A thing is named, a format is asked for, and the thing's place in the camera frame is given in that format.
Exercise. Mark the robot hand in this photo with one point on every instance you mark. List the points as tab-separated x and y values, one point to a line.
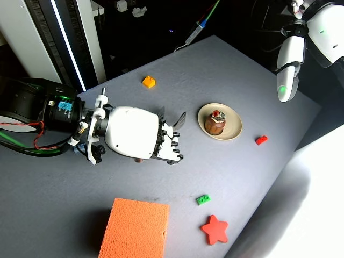
328	35
131	131

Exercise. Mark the toy chocolate cake with raspberry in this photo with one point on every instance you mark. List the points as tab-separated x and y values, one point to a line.
214	125

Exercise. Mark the beige round plate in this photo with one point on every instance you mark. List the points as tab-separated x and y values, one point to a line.
233	126

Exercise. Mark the yellow toy brick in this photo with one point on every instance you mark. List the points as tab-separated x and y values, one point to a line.
149	82

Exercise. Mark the blue toy brick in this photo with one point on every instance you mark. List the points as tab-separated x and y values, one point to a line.
80	148

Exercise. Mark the green toy brick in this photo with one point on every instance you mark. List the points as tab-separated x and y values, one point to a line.
203	200

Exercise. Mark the orange foam block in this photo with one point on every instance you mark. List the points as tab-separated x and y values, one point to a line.
134	231

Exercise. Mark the grey table cloth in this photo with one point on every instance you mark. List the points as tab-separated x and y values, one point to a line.
228	174

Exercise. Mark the white crumpled object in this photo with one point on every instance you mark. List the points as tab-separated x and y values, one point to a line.
139	12

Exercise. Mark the red toy brick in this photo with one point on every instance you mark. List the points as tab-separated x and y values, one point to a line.
261	140

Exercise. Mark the small white box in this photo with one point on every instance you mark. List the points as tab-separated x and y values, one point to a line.
121	5

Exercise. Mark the red star block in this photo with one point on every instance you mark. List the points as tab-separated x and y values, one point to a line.
215	229

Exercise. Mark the white and black cabinet frame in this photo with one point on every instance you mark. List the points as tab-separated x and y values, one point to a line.
24	32

